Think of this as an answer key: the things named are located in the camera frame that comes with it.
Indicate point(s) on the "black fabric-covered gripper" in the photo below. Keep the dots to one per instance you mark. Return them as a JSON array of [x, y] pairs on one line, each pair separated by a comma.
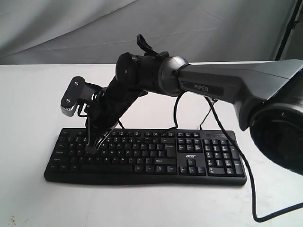
[[108, 111]]

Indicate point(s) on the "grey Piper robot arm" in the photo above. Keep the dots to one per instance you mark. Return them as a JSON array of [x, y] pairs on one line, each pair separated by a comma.
[[267, 97]]

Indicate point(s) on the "black acer keyboard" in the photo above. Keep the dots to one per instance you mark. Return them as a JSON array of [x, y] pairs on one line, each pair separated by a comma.
[[146, 156]]

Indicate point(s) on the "grey backdrop cloth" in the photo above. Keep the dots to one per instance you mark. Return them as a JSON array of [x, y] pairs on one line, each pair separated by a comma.
[[98, 31]]

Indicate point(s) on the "black tripod stand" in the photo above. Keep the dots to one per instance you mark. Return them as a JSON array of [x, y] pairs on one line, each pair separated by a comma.
[[291, 24]]

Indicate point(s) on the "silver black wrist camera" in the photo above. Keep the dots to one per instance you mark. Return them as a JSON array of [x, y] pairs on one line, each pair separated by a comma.
[[81, 96]]

